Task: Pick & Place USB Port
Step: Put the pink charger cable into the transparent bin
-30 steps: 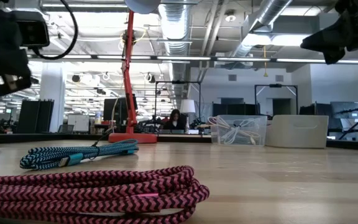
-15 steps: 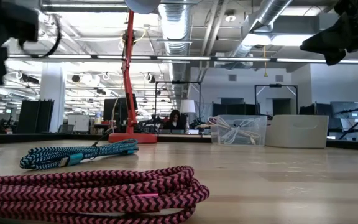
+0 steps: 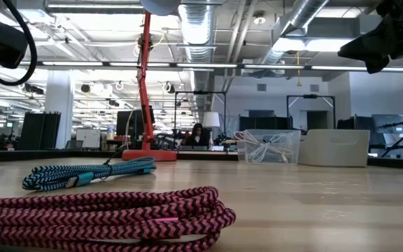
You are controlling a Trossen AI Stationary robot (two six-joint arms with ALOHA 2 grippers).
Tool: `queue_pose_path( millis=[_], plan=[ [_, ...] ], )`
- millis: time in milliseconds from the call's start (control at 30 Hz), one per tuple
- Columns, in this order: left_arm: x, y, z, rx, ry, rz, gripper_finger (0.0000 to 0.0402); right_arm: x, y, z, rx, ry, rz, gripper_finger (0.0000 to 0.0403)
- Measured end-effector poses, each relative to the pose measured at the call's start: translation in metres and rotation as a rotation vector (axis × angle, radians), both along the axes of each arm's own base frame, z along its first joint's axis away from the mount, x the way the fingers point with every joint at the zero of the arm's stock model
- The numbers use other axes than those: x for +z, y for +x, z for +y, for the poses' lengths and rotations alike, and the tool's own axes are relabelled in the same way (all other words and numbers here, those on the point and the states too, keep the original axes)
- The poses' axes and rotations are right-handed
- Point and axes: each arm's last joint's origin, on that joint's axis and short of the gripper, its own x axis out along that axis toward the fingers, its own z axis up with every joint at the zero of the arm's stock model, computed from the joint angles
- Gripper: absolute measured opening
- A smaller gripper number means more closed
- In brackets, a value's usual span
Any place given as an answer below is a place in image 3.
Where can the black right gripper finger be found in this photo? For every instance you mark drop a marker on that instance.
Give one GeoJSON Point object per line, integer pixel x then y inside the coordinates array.
{"type": "Point", "coordinates": [366, 47]}
{"type": "Point", "coordinates": [378, 64]}

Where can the grey background monitor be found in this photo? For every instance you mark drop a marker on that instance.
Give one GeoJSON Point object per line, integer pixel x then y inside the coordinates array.
{"type": "Point", "coordinates": [388, 124]}

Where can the white plastic bin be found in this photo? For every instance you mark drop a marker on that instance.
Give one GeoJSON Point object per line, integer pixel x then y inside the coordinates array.
{"type": "Point", "coordinates": [334, 150]}

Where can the round ceiling sensor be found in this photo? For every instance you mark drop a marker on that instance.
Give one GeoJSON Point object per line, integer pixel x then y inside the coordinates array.
{"type": "Point", "coordinates": [259, 19]}

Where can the clear plastic bin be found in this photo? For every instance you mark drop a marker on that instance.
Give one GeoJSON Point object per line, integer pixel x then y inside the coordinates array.
{"type": "Point", "coordinates": [294, 140]}

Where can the black background cabinets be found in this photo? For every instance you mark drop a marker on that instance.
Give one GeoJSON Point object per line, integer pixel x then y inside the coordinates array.
{"type": "Point", "coordinates": [264, 122]}

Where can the long ceiling light strip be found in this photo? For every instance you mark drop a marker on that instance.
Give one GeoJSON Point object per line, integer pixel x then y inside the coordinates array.
{"type": "Point", "coordinates": [205, 65]}

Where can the white shade table lamp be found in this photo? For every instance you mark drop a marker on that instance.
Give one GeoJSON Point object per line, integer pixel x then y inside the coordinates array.
{"type": "Point", "coordinates": [211, 119]}

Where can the person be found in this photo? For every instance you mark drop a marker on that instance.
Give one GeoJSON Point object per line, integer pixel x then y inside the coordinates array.
{"type": "Point", "coordinates": [197, 136]}

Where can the red desk lamp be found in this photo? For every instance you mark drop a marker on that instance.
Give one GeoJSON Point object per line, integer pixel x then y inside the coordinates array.
{"type": "Point", "coordinates": [149, 155]}

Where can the dark background monitors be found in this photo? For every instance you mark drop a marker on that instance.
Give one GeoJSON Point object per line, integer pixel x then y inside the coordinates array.
{"type": "Point", "coordinates": [131, 124]}

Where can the white board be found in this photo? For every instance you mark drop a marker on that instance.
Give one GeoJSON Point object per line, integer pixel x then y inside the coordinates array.
{"type": "Point", "coordinates": [87, 138]}

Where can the white building column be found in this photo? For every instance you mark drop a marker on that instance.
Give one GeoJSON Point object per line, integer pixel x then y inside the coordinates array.
{"type": "Point", "coordinates": [58, 105]}

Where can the black room partition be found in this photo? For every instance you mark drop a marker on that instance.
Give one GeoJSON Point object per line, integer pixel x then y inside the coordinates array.
{"type": "Point", "coordinates": [38, 131]}

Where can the silver smooth ceiling duct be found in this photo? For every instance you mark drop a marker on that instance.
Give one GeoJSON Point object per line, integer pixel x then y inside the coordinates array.
{"type": "Point", "coordinates": [303, 14]}

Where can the black background station frame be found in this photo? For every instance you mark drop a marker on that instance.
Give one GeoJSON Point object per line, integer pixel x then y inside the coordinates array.
{"type": "Point", "coordinates": [201, 92]}
{"type": "Point", "coordinates": [310, 96]}

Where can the silver ribbed ceiling duct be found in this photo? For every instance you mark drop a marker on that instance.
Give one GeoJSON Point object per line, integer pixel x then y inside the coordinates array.
{"type": "Point", "coordinates": [196, 35]}

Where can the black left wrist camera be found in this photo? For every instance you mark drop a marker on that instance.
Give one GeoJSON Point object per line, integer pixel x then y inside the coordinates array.
{"type": "Point", "coordinates": [2, 42]}

